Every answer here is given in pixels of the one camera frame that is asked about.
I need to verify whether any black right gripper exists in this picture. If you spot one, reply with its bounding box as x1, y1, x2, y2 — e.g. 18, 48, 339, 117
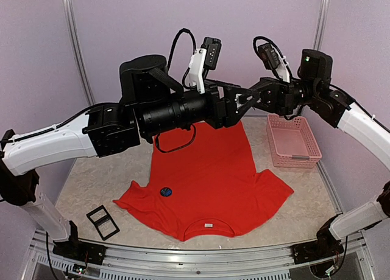
253, 75, 321, 114

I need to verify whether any red t-shirt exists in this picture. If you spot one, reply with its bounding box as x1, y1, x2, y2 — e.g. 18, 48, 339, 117
115, 122, 293, 241

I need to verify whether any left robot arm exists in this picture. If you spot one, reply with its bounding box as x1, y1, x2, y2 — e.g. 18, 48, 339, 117
1, 55, 260, 265

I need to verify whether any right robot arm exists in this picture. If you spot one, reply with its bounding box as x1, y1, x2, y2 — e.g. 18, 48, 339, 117
253, 43, 389, 264

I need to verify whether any black open brooch box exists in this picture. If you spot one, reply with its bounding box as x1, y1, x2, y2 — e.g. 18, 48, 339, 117
86, 205, 120, 241

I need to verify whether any pink plastic basket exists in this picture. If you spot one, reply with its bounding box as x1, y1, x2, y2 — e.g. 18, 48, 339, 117
266, 114, 322, 169

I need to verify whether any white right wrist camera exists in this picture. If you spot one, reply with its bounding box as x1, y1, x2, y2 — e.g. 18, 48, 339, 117
257, 43, 291, 83

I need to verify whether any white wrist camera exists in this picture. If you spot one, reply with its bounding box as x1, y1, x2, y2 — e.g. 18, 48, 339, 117
257, 43, 291, 83
184, 37, 222, 94

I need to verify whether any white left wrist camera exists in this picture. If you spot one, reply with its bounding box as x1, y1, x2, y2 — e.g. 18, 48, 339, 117
184, 37, 222, 94

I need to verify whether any right aluminium frame post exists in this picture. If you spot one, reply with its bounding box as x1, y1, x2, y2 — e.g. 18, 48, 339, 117
313, 0, 330, 51

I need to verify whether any aluminium frame post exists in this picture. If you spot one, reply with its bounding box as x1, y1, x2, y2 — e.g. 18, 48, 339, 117
62, 0, 96, 106
313, 0, 330, 51

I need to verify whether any left aluminium frame post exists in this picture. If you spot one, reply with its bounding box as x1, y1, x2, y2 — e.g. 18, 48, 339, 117
62, 0, 96, 106

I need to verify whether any front aluminium rail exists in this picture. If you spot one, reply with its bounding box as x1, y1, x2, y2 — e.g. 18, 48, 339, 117
29, 229, 371, 280

